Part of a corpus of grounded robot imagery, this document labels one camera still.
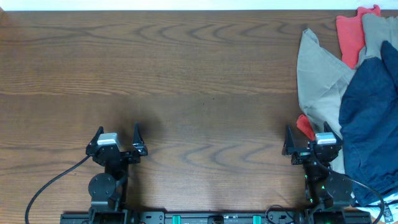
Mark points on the khaki shorts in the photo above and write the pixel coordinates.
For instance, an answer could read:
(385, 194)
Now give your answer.
(376, 31)

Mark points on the navy blue shorts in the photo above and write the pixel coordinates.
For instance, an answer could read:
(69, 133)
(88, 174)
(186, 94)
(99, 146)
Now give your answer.
(368, 120)

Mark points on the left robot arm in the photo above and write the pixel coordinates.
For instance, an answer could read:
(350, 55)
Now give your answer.
(108, 190)

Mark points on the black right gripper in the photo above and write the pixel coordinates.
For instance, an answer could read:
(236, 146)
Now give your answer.
(300, 154)

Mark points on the red orange garment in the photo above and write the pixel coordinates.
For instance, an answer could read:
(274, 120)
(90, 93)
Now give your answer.
(351, 37)

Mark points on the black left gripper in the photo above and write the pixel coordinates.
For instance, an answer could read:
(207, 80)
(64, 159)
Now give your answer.
(139, 149)

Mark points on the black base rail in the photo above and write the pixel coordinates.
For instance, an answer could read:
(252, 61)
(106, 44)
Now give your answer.
(273, 216)

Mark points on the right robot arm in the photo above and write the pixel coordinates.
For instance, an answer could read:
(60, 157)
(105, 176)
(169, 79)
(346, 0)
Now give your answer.
(327, 191)

